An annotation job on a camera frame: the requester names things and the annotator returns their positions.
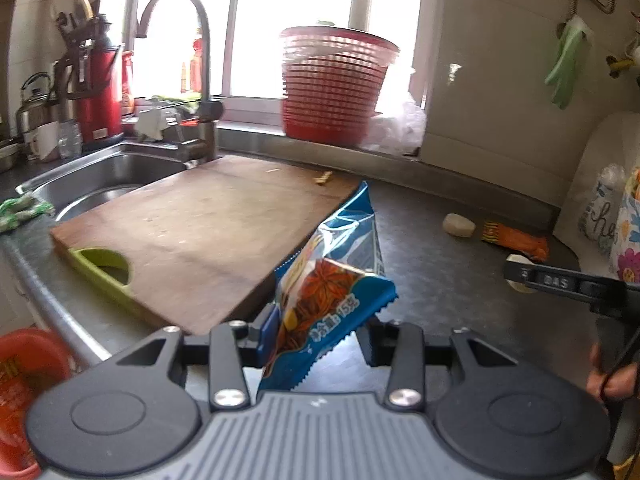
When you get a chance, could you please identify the black cable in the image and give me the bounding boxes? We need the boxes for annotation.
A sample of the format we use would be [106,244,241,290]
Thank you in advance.
[600,325,640,480]

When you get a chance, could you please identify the floral canvas bag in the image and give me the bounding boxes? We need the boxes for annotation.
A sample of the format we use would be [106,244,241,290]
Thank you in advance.
[609,167,640,283]

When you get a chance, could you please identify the pale rounded lump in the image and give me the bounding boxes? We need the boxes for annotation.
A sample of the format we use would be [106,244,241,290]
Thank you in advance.
[442,212,477,239]

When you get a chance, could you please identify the white plastic bag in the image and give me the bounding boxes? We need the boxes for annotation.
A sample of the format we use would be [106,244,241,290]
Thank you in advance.
[367,100,428,158]

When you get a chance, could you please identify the wooden cutting board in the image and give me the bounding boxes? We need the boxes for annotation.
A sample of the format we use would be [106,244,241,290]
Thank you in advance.
[50,155,362,337]

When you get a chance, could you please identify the steel sink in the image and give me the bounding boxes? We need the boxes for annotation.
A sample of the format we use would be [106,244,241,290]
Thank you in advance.
[15,141,201,223]

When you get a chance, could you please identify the clear plastic bag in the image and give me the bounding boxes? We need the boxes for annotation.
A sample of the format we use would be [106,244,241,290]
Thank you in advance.
[597,164,626,196]

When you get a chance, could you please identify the white round piece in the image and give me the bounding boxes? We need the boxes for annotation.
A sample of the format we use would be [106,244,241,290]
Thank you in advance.
[505,254,540,294]

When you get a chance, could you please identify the green white dishcloth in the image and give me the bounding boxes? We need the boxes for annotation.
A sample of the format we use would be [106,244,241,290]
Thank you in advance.
[0,196,56,233]

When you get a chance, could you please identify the red sauce bottle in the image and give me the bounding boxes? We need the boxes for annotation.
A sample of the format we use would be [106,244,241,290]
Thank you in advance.
[190,35,207,95]

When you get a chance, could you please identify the clear jar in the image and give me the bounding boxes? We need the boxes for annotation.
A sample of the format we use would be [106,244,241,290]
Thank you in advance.
[57,119,83,159]

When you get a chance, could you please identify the green rubber glove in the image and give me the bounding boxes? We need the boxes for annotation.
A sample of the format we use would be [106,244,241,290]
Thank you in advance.
[544,16,593,111]

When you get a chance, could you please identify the red plastic basket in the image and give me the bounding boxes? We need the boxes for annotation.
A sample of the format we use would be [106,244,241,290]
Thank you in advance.
[279,25,401,148]

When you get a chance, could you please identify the steel kitchen faucet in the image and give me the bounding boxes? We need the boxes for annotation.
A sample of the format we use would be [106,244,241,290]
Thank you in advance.
[136,0,225,163]

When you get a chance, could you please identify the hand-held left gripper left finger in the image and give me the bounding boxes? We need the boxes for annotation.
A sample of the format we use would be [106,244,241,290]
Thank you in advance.
[117,305,277,409]

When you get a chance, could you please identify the red thermos flask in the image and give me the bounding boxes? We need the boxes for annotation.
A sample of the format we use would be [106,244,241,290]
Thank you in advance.
[54,14,126,146]

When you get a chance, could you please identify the blue snack packet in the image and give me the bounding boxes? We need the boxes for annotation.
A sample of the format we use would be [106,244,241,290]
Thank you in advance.
[256,180,397,395]

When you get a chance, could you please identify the white mug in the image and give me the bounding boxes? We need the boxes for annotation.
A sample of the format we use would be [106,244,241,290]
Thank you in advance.
[29,120,62,162]

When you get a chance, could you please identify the red plastic bucket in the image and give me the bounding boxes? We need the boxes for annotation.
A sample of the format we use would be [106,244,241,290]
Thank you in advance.
[0,329,76,480]

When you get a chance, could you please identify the orange snack packet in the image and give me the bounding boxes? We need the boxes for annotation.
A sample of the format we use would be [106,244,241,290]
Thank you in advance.
[481,220,550,262]

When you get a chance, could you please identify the person's right hand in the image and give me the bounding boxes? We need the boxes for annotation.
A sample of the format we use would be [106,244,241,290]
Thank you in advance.
[587,345,640,403]

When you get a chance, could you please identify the white window frame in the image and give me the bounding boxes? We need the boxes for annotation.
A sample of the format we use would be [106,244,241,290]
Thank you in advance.
[100,0,441,126]

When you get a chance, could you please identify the steel kettle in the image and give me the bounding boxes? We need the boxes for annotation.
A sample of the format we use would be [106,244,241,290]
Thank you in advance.
[16,72,53,136]

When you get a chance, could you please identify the steel tray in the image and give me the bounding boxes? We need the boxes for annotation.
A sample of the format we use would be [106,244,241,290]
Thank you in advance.
[0,140,21,173]

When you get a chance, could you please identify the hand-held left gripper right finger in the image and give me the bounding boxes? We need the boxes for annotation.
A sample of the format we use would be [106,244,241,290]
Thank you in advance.
[355,321,521,409]

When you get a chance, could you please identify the green vegetables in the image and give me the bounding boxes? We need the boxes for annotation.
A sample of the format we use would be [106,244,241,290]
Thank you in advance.
[150,94,201,111]

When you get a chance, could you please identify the white cloth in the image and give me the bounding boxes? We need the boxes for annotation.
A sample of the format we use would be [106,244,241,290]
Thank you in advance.
[135,107,168,142]

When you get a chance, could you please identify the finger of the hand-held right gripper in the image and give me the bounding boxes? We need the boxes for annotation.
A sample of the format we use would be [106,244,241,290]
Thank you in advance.
[504,260,628,306]

